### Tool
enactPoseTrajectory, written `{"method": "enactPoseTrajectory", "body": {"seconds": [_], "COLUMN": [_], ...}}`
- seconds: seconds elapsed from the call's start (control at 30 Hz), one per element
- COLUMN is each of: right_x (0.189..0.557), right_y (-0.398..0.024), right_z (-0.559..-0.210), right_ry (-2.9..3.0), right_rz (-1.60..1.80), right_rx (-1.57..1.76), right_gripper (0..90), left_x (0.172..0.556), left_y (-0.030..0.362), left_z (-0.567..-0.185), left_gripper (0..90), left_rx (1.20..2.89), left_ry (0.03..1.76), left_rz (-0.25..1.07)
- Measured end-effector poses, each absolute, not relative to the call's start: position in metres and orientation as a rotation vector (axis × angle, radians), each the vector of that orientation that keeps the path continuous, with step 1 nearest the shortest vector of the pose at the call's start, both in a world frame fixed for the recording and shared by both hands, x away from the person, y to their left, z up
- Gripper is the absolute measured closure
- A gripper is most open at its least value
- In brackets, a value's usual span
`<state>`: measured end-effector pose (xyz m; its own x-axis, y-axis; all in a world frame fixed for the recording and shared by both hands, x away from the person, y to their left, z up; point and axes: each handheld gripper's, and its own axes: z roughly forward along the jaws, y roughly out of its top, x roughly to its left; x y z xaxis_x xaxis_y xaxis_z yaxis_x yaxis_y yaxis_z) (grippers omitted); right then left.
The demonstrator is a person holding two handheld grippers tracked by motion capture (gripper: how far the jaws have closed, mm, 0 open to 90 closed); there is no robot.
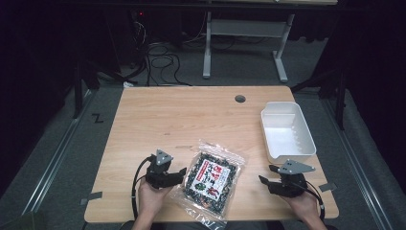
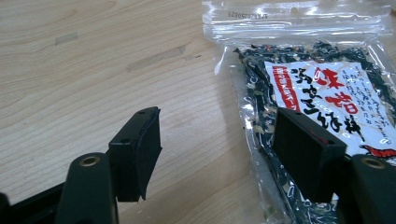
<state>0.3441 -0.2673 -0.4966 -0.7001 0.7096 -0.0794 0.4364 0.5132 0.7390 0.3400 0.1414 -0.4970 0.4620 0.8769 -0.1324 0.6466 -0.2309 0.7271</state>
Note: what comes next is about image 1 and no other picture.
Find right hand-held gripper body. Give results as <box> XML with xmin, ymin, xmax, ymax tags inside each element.
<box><xmin>269</xmin><ymin>158</ymin><xmax>317</xmax><ymax>198</ymax></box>

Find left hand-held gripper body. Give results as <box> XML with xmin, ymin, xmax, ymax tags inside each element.
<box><xmin>145</xmin><ymin>149</ymin><xmax>176</xmax><ymax>190</ymax></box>

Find clear bag of dried seaweed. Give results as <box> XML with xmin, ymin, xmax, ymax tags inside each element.
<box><xmin>169</xmin><ymin>138</ymin><xmax>247</xmax><ymax>230</ymax></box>

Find white plastic bin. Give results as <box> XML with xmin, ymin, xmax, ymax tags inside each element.
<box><xmin>259</xmin><ymin>101</ymin><xmax>318</xmax><ymax>165</ymax></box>

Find person's left hand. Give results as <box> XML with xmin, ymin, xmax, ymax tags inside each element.
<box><xmin>137</xmin><ymin>181</ymin><xmax>173</xmax><ymax>218</ymax></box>

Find person's right hand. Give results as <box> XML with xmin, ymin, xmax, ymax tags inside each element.
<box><xmin>282</xmin><ymin>192</ymin><xmax>321</xmax><ymax>222</ymax></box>

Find grey tape strip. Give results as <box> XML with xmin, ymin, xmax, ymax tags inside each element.
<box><xmin>79</xmin><ymin>191</ymin><xmax>103</xmax><ymax>206</ymax></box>
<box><xmin>318</xmin><ymin>182</ymin><xmax>338</xmax><ymax>193</ymax></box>

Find person's dark clothing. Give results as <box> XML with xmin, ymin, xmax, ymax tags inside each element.
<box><xmin>119</xmin><ymin>219</ymin><xmax>285</xmax><ymax>230</ymax></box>

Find black metal stand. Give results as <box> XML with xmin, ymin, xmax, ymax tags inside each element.
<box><xmin>72</xmin><ymin>58</ymin><xmax>101</xmax><ymax>120</ymax></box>
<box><xmin>289</xmin><ymin>67</ymin><xmax>349</xmax><ymax>131</ymax></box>

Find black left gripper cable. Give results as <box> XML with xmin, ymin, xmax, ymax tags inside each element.
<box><xmin>130</xmin><ymin>155</ymin><xmax>155</xmax><ymax>220</ymax></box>

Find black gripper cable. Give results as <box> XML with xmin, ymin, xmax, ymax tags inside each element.
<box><xmin>130</xmin><ymin>155</ymin><xmax>155</xmax><ymax>220</ymax></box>
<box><xmin>301</xmin><ymin>179</ymin><xmax>327</xmax><ymax>222</ymax></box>

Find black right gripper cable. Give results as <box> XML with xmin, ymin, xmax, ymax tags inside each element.
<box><xmin>301</xmin><ymin>179</ymin><xmax>327</xmax><ymax>222</ymax></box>

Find metal floor rail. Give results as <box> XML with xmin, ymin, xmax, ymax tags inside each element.
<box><xmin>321</xmin><ymin>98</ymin><xmax>395</xmax><ymax>230</ymax></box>
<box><xmin>21</xmin><ymin>89</ymin><xmax>94</xmax><ymax>216</ymax></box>

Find black floor cables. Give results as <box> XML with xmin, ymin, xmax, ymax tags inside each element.
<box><xmin>126</xmin><ymin>17</ymin><xmax>193</xmax><ymax>88</ymax></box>

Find white metal desk frame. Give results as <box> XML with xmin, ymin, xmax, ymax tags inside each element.
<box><xmin>202</xmin><ymin>11</ymin><xmax>297</xmax><ymax>83</ymax></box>

